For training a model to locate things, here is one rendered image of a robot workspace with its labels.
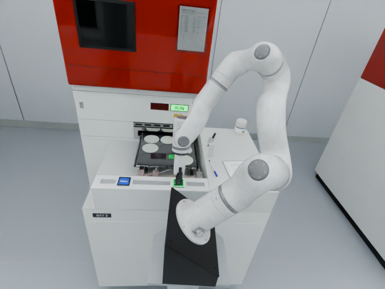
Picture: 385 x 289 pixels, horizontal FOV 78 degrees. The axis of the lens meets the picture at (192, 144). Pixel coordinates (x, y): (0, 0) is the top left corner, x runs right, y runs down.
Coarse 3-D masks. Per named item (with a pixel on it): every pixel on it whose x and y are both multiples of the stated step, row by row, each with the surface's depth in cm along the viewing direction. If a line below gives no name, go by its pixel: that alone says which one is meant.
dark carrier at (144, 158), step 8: (144, 136) 160; (160, 136) 162; (144, 144) 152; (160, 144) 154; (168, 144) 155; (192, 144) 158; (144, 152) 145; (160, 152) 147; (168, 152) 148; (192, 152) 150; (144, 160) 139; (152, 160) 140; (160, 160) 140; (168, 160) 141
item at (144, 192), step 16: (96, 176) 115; (112, 176) 116; (128, 176) 117; (144, 176) 118; (96, 192) 110; (112, 192) 110; (128, 192) 111; (144, 192) 112; (160, 192) 112; (192, 192) 114; (208, 192) 114; (96, 208) 115; (112, 208) 116; (128, 208) 117; (144, 208) 118; (160, 208) 118
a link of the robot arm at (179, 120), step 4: (176, 116) 104; (180, 116) 104; (184, 116) 104; (176, 120) 101; (180, 120) 100; (184, 120) 100; (176, 124) 101; (180, 124) 100; (176, 128) 101; (172, 136) 106; (172, 140) 106; (172, 144) 106; (180, 148) 104; (184, 148) 105
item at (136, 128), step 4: (136, 128) 162; (140, 128) 162; (144, 128) 162; (148, 128) 163; (152, 128) 163; (156, 128) 163; (160, 128) 163; (164, 128) 163; (168, 128) 164; (172, 128) 165; (136, 132) 164; (136, 136) 165; (196, 140) 170
